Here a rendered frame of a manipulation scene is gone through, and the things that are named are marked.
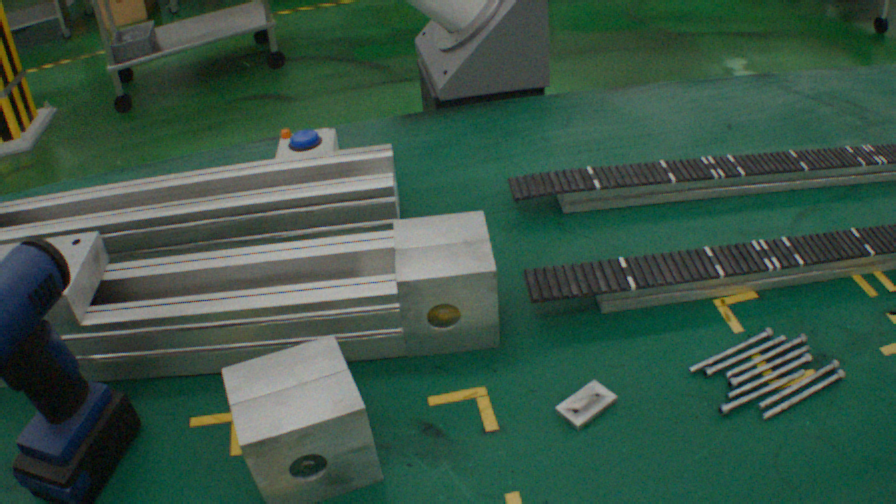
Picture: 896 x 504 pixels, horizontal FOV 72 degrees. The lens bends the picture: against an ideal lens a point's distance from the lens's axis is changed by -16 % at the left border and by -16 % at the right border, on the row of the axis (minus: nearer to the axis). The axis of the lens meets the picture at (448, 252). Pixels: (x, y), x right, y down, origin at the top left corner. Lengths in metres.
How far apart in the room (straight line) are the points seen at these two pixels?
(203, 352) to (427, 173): 0.43
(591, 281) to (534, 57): 0.57
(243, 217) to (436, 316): 0.29
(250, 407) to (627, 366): 0.35
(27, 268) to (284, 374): 0.23
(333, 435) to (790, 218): 0.63
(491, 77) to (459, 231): 0.55
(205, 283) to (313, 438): 0.27
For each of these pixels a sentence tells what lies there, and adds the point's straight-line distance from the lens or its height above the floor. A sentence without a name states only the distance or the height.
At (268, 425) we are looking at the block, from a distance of 0.55.
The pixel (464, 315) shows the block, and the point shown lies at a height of 0.83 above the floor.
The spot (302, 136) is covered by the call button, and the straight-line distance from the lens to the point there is 0.98.
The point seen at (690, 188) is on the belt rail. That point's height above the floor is 0.80.
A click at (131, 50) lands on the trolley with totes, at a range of 3.74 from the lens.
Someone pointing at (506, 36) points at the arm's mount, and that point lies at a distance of 1.19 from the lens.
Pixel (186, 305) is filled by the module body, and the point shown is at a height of 0.86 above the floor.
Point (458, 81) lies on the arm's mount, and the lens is 1.20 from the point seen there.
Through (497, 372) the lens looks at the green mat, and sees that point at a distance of 0.69.
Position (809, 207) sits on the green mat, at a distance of 0.98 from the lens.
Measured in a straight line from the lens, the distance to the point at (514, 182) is 0.90.
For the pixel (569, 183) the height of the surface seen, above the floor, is 0.81.
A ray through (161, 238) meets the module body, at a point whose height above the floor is 0.83.
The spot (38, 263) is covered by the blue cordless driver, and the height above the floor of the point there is 0.99.
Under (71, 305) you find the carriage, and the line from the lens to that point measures 0.73.
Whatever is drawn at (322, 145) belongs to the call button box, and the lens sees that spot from 0.98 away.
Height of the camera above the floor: 1.27
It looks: 36 degrees down
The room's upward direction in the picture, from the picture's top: 6 degrees counter-clockwise
